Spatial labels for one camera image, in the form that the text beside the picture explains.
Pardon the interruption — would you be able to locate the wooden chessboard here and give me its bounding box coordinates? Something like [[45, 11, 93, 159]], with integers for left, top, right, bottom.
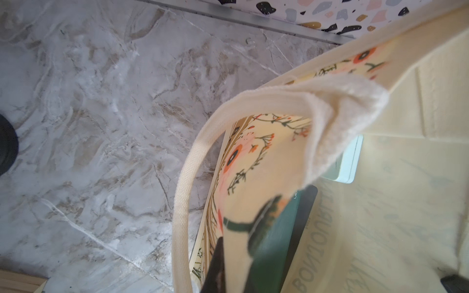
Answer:
[[1, 270, 48, 293]]

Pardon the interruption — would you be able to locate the dark green book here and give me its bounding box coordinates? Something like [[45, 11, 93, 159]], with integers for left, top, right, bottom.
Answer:
[[245, 185, 318, 293]]

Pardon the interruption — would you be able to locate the cream floral canvas bag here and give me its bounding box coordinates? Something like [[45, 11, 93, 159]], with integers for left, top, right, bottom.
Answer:
[[172, 1, 469, 293]]

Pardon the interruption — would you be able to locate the light mint pencil case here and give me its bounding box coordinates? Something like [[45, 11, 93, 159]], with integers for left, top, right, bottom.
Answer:
[[321, 135, 363, 184]]

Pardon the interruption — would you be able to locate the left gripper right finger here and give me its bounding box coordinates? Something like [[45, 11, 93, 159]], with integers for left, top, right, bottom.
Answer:
[[247, 195, 282, 256]]

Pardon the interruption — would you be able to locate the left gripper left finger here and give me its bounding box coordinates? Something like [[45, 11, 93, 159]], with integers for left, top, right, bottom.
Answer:
[[200, 238, 225, 293]]

